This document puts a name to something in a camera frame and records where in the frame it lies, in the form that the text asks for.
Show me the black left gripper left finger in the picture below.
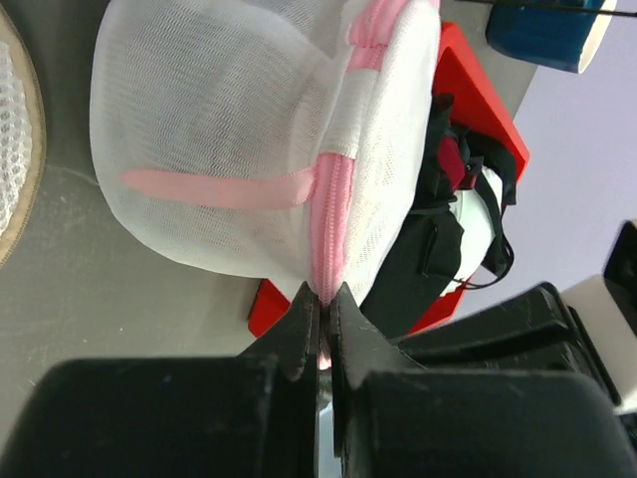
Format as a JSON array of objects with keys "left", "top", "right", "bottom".
[{"left": 240, "top": 284, "right": 319, "bottom": 477}]

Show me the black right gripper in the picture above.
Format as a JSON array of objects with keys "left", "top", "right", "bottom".
[{"left": 397, "top": 282, "right": 620, "bottom": 403}]

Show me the blue mug white interior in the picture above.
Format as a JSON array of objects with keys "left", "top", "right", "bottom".
[{"left": 486, "top": 5, "right": 611, "bottom": 74}]

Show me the black wire wooden shelf rack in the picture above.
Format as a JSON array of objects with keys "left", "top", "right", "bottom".
[{"left": 461, "top": 0, "right": 637, "bottom": 19}]

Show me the black garment in bin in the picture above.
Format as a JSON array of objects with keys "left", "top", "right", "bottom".
[{"left": 360, "top": 94, "right": 517, "bottom": 339}]

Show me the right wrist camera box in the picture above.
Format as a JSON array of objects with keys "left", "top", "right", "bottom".
[{"left": 561, "top": 220, "right": 636, "bottom": 414}]

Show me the white bra in bin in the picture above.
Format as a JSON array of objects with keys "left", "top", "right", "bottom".
[{"left": 440, "top": 189, "right": 495, "bottom": 297}]

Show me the white mesh laundry bag pink zipper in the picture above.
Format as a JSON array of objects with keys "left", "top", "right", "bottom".
[{"left": 90, "top": 1, "right": 441, "bottom": 303}]

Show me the red plastic bin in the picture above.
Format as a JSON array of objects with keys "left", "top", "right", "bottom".
[{"left": 247, "top": 22, "right": 531, "bottom": 340}]

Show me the cream mesh laundry bag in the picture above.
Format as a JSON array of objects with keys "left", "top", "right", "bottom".
[{"left": 1, "top": 10, "right": 47, "bottom": 263}]

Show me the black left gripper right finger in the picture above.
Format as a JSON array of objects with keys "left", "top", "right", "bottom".
[{"left": 327, "top": 284, "right": 423, "bottom": 477}]

